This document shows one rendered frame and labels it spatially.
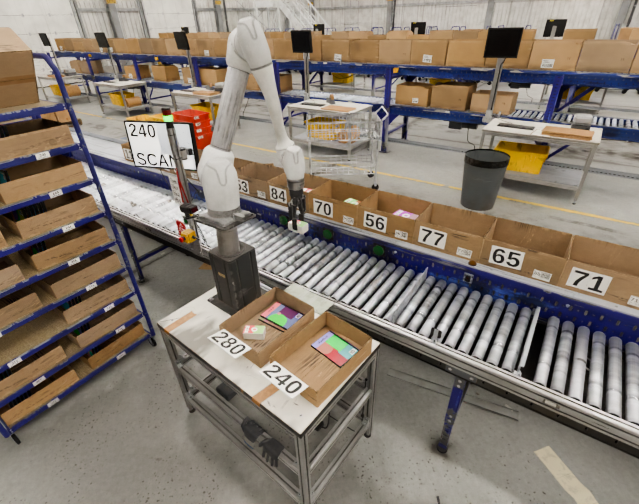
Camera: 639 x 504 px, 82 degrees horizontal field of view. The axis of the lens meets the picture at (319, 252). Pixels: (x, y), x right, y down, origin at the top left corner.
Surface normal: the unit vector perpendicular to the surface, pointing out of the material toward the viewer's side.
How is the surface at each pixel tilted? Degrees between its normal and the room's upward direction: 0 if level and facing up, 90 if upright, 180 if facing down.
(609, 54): 89
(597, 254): 89
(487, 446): 0
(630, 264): 89
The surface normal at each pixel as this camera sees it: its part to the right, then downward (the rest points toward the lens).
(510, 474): -0.03, -0.84
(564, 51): -0.60, 0.38
